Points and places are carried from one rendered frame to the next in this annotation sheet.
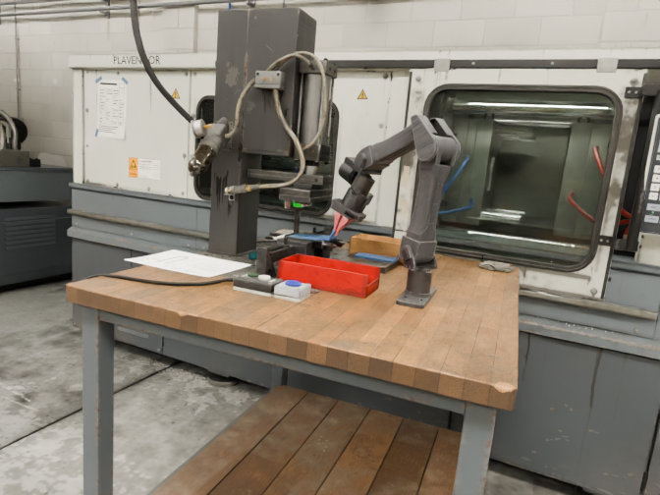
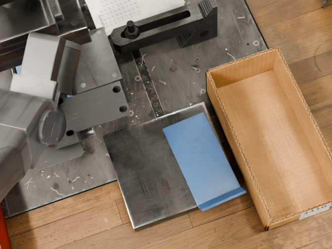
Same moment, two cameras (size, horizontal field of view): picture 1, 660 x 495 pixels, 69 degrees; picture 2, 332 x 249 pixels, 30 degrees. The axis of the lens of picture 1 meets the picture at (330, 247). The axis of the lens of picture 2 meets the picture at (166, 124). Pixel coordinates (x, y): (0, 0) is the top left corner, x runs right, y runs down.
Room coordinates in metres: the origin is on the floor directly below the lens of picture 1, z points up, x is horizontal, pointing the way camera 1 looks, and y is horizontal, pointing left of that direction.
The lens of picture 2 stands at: (1.40, -0.43, 1.81)
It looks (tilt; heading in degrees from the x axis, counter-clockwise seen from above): 66 degrees down; 59
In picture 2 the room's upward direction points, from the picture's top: 10 degrees counter-clockwise
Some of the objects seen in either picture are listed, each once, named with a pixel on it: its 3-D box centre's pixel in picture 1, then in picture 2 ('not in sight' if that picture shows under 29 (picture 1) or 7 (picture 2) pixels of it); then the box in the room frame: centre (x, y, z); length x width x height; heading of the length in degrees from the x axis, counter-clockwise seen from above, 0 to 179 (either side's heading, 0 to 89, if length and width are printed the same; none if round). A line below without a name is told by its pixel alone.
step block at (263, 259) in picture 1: (266, 262); not in sight; (1.28, 0.17, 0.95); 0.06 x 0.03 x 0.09; 159
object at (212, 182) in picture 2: (378, 253); (202, 159); (1.60, -0.17, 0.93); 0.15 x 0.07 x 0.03; 73
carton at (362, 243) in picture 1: (387, 249); (273, 136); (1.71, -0.21, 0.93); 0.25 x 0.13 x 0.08; 69
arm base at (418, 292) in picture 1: (418, 282); not in sight; (1.22, -0.24, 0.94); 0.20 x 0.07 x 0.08; 159
